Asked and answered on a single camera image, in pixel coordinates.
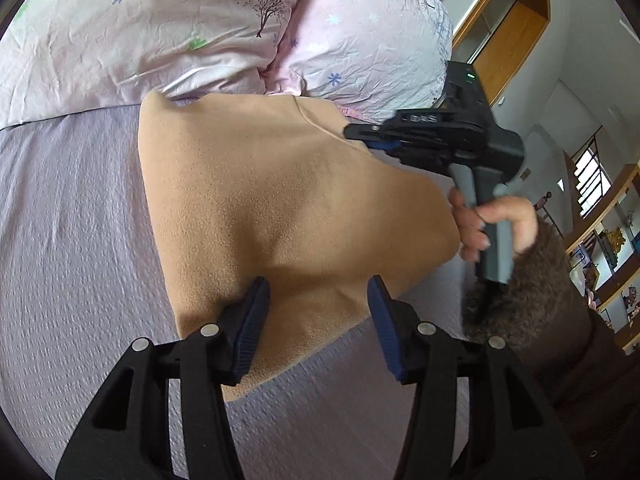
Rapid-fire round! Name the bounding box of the pink pillow with tree print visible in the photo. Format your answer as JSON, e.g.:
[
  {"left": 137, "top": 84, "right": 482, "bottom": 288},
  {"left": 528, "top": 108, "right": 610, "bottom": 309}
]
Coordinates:
[{"left": 0, "top": 0, "right": 322, "bottom": 130}]

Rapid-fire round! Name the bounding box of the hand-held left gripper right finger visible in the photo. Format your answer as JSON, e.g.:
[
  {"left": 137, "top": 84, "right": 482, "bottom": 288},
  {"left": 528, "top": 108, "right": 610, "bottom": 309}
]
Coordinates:
[{"left": 366, "top": 275, "right": 587, "bottom": 480}]

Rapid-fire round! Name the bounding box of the person's right hand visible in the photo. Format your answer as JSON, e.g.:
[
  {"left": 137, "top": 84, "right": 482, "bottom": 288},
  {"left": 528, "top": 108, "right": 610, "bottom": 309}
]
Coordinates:
[{"left": 447, "top": 187, "right": 540, "bottom": 262}]

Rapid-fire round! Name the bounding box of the barred window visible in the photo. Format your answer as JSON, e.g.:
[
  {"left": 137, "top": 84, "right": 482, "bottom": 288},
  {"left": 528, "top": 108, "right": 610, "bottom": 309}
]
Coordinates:
[{"left": 571, "top": 139, "right": 614, "bottom": 219}]

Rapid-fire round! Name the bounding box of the wooden wardrobe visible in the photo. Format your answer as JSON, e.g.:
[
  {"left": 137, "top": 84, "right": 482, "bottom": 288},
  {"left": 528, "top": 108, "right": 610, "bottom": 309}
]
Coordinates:
[{"left": 404, "top": 0, "right": 552, "bottom": 107}]

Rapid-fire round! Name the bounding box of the curved wooden display shelf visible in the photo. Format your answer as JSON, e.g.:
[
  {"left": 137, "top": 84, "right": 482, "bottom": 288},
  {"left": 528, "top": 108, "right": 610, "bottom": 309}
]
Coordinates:
[{"left": 564, "top": 164, "right": 640, "bottom": 357}]

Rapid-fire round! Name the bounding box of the pink pillow with star print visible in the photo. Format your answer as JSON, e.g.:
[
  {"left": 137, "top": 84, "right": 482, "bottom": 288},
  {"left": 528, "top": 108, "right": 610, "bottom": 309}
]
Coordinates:
[{"left": 265, "top": 0, "right": 454, "bottom": 122}]

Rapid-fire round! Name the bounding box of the person's right forearm brown sleeve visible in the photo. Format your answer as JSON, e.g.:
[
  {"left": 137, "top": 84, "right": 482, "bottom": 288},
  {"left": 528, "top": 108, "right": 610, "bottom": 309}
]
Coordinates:
[{"left": 459, "top": 220, "right": 640, "bottom": 480}]

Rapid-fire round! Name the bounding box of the tan fleece garment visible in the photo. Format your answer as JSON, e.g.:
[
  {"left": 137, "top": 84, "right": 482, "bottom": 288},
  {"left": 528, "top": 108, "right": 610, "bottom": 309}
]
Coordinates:
[{"left": 137, "top": 91, "right": 460, "bottom": 403}]

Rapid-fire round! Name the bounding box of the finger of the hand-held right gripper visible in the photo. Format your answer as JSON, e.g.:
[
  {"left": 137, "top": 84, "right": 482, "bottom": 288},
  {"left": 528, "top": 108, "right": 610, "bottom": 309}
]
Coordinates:
[
  {"left": 369, "top": 139, "right": 407, "bottom": 157},
  {"left": 343, "top": 121, "right": 397, "bottom": 143}
]

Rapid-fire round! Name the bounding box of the black metal railing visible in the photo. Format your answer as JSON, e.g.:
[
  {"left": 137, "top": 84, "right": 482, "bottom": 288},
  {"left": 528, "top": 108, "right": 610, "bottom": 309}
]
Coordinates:
[{"left": 534, "top": 190, "right": 567, "bottom": 238}]

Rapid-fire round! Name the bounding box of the golden figurine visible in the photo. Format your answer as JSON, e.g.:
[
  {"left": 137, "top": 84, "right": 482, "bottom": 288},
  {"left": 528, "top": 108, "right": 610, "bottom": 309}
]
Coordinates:
[{"left": 599, "top": 227, "right": 627, "bottom": 262}]

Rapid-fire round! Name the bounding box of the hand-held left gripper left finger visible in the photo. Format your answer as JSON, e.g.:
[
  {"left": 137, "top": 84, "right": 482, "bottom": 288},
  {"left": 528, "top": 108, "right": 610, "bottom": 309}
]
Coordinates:
[{"left": 55, "top": 276, "right": 272, "bottom": 480}]

